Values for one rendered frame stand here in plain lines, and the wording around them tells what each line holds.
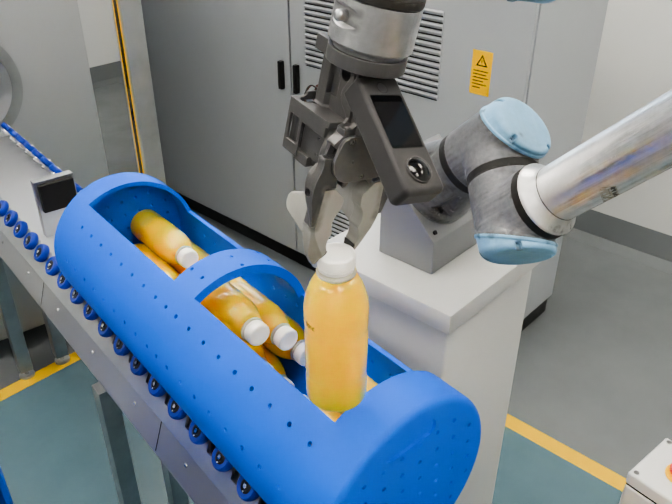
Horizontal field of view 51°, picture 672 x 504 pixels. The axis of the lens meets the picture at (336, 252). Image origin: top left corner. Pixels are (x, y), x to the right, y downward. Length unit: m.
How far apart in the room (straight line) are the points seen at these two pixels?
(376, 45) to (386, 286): 0.69
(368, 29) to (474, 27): 1.82
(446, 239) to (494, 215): 0.21
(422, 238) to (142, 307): 0.49
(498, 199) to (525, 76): 1.30
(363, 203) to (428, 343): 0.60
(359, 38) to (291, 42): 2.38
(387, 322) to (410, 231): 0.17
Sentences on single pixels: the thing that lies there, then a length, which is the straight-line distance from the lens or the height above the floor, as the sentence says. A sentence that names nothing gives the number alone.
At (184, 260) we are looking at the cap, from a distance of 1.39.
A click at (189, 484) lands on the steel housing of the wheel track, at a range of 1.30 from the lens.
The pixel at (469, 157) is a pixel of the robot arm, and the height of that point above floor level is 1.38.
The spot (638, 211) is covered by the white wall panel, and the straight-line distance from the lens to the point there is 3.76.
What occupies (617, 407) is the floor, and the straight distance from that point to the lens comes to 2.85.
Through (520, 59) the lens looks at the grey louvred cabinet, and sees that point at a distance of 2.34.
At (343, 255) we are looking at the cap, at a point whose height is 1.47.
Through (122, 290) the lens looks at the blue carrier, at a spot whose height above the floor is 1.16.
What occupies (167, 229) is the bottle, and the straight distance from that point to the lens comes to 1.44.
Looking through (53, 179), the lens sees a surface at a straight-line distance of 1.90.
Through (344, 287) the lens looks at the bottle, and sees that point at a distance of 0.70.
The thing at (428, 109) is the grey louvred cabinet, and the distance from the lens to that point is 2.57.
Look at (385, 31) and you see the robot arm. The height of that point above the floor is 1.69.
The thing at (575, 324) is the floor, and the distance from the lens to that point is 3.21.
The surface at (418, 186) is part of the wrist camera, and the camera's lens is 0.57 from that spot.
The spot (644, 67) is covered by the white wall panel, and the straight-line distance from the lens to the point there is 3.56.
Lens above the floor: 1.83
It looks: 31 degrees down
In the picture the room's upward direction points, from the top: straight up
